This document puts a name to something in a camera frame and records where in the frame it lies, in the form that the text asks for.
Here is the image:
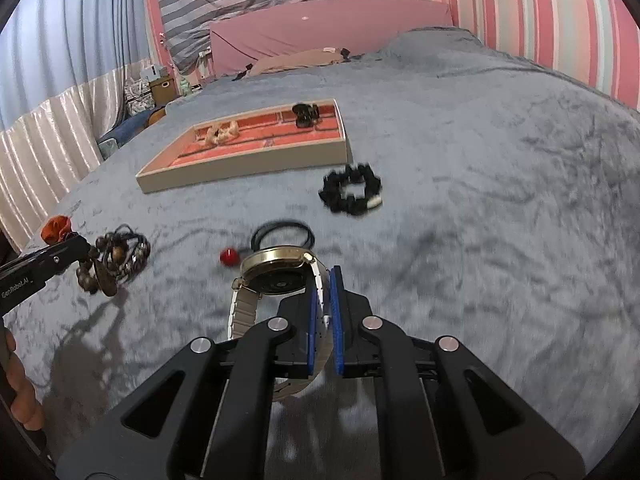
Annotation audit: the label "orange red scrunchie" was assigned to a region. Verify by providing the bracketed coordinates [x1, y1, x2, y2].
[40, 216, 73, 246]

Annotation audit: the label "brown wooden bead bracelet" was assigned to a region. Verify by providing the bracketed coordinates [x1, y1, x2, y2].
[75, 224, 152, 298]

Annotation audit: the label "gold silver wrist watch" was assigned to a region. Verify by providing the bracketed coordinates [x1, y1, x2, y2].
[227, 246, 333, 401]

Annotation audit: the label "black hair tie red cherries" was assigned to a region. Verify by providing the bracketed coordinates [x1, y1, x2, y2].
[219, 219, 316, 268]

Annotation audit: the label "beige satin scrunchie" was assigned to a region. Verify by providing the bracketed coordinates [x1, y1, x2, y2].
[204, 120, 240, 146]

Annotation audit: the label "black hair claw clip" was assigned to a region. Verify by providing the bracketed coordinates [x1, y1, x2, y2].
[292, 103, 320, 129]

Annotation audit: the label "left hand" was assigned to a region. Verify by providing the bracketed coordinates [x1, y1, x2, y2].
[4, 330, 44, 431]

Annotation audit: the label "white shiny curtain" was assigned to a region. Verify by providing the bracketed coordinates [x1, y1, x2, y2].
[1, 58, 151, 250]

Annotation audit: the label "blue folded cloth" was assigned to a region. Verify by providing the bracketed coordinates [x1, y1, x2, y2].
[98, 106, 166, 160]

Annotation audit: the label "brown cardboard box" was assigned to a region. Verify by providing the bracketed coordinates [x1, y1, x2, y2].
[149, 76, 179, 106]

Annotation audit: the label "white tray brick-pattern liner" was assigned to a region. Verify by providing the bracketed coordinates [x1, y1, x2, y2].
[136, 100, 352, 193]

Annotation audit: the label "grey plush bed blanket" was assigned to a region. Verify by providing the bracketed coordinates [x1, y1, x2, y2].
[6, 29, 639, 467]

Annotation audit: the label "beige pillow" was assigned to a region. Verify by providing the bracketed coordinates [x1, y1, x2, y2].
[246, 47, 350, 77]

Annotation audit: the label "pink headboard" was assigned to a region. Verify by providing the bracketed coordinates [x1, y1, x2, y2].
[209, 0, 454, 77]

